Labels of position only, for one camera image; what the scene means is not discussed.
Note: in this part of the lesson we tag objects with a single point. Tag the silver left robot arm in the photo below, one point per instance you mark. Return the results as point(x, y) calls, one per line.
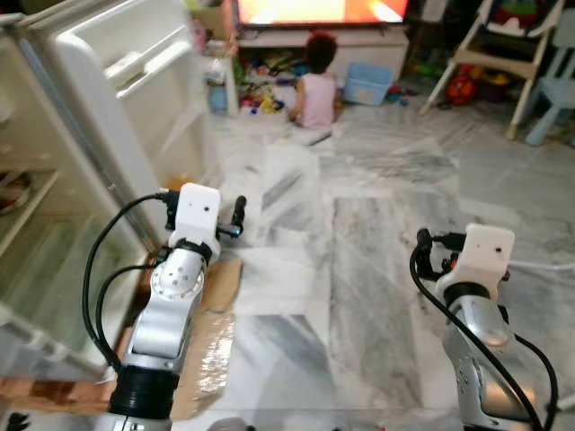
point(166, 314)

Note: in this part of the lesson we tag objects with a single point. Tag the white fridge door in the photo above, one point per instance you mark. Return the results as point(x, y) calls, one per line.
point(117, 99)

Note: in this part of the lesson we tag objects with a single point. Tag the colourful toy pile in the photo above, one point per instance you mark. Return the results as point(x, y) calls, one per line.
point(260, 85)

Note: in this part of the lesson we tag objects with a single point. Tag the child in pink top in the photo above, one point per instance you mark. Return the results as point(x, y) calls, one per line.
point(317, 94)

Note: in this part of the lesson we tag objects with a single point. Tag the red toy ball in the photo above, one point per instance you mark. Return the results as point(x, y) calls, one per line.
point(460, 90)

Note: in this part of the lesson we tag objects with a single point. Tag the blue plastic bin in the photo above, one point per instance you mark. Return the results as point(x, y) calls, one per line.
point(368, 85)

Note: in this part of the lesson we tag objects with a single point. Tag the light blue plastic chair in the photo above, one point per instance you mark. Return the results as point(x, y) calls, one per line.
point(552, 99)

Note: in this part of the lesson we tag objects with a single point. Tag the white television stand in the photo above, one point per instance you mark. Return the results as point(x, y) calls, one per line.
point(359, 45)

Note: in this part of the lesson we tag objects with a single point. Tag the wooden high chair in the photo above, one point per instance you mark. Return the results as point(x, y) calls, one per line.
point(503, 58)

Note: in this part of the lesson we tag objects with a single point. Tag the television screen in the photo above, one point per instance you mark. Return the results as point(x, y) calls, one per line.
point(319, 9)

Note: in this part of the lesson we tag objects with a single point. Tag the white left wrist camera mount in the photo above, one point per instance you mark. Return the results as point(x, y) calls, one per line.
point(196, 214)

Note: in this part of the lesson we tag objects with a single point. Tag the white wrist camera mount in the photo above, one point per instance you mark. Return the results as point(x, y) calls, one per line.
point(485, 251)
point(196, 214)

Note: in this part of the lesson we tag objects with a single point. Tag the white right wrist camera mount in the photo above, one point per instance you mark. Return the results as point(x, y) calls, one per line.
point(485, 251)

